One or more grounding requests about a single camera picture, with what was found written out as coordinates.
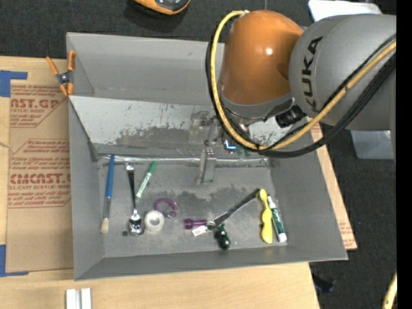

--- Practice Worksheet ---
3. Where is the dark green toy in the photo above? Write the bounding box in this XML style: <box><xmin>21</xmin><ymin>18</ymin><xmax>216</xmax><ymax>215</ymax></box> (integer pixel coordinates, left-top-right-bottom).
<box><xmin>213</xmin><ymin>223</ymin><xmax>232</xmax><ymax>252</ymax></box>

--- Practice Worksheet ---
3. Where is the purple ring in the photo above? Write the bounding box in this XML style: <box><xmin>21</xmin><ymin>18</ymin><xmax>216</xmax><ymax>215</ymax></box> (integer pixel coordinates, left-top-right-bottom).
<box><xmin>153</xmin><ymin>198</ymin><xmax>180</xmax><ymax>219</ymax></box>

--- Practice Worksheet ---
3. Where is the thin green white marker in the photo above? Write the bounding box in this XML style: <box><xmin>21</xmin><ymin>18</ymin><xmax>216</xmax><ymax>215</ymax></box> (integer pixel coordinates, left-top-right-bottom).
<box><xmin>135</xmin><ymin>160</ymin><xmax>158</xmax><ymax>201</ymax></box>

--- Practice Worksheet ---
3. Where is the blue handled paintbrush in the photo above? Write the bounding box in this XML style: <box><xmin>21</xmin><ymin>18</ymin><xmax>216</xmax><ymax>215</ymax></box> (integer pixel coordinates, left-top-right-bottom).
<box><xmin>100</xmin><ymin>154</ymin><xmax>116</xmax><ymax>235</ymax></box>

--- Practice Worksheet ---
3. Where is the thick green white marker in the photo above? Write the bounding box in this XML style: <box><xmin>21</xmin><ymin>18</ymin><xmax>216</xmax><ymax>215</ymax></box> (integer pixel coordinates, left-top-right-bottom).
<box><xmin>267</xmin><ymin>195</ymin><xmax>288</xmax><ymax>243</ymax></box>

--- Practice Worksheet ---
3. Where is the brown cardboard board red print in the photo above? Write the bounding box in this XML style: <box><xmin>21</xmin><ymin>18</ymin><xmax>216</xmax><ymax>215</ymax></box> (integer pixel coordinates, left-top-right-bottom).
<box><xmin>0</xmin><ymin>55</ymin><xmax>359</xmax><ymax>278</ymax></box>

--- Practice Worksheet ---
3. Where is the flat metal tool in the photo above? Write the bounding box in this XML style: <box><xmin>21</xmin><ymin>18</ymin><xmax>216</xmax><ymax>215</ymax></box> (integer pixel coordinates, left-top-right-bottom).
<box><xmin>206</xmin><ymin>188</ymin><xmax>261</xmax><ymax>232</ymax></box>

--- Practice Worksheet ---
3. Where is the grey metal bin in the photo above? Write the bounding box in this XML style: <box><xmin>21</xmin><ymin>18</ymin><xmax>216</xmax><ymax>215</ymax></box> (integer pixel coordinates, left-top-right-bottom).
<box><xmin>65</xmin><ymin>32</ymin><xmax>350</xmax><ymax>281</ymax></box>

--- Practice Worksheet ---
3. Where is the black cylinder on white bracket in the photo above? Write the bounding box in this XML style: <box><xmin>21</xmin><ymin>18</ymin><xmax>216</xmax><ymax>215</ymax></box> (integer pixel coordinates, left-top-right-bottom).
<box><xmin>249</xmin><ymin>105</ymin><xmax>306</xmax><ymax>143</ymax></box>

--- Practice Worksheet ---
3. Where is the metal spoon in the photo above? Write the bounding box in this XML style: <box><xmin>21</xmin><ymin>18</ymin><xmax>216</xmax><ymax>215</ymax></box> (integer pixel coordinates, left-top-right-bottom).
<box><xmin>125</xmin><ymin>164</ymin><xmax>145</xmax><ymax>237</ymax></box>

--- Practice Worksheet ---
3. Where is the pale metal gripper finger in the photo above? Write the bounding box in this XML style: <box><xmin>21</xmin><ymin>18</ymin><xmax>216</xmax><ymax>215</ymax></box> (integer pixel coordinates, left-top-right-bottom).
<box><xmin>189</xmin><ymin>109</ymin><xmax>221</xmax><ymax>147</ymax></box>
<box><xmin>194</xmin><ymin>148</ymin><xmax>218</xmax><ymax>185</ymax></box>

